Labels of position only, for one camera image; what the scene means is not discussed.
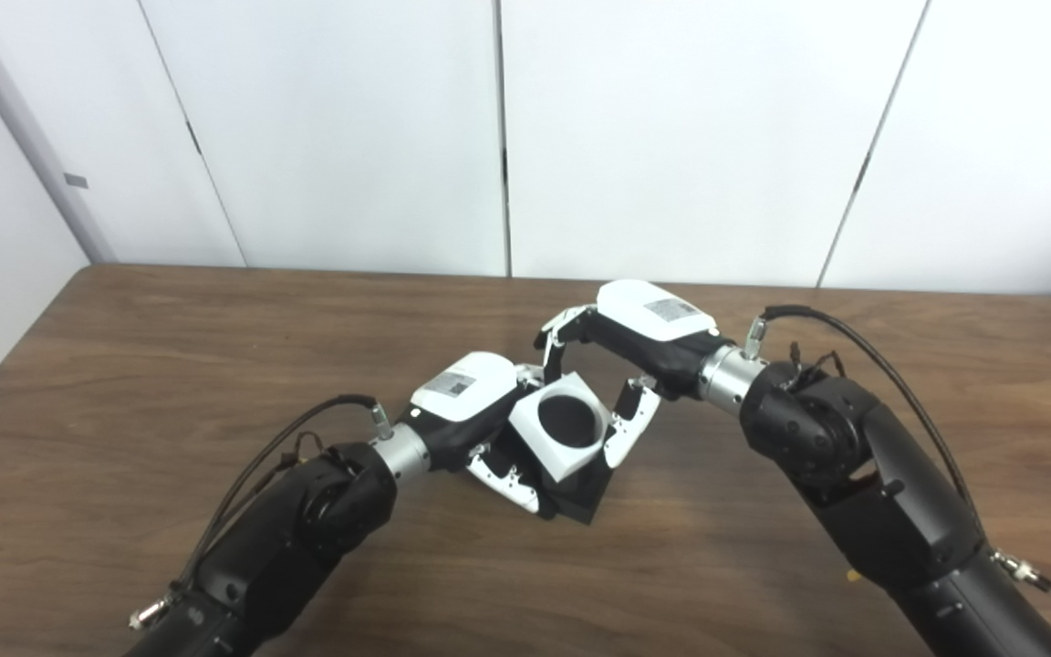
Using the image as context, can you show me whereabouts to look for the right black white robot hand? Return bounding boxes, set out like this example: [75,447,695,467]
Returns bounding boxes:
[535,279,720,471]

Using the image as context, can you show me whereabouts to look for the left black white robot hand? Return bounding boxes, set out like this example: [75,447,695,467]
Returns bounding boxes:
[398,351,545,516]

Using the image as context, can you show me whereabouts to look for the arm thin black wires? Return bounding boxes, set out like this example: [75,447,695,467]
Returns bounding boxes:
[786,340,848,389]
[279,432,326,471]

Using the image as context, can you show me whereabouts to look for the white square piece with hole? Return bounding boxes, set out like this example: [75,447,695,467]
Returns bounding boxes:
[507,372,613,483]

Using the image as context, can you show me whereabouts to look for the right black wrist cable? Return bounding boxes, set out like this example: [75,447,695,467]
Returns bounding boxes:
[744,304,1051,594]

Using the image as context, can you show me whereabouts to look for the grey partition post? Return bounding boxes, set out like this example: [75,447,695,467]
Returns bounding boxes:
[0,0,116,266]

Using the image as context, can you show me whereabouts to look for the left arm thin black wires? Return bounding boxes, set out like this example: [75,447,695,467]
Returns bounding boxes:
[279,432,326,471]

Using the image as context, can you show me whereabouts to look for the right arm thin black wires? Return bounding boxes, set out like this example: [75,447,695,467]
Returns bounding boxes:
[786,340,848,389]

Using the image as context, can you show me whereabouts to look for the black peg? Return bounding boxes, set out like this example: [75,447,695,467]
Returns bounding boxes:
[487,394,619,527]

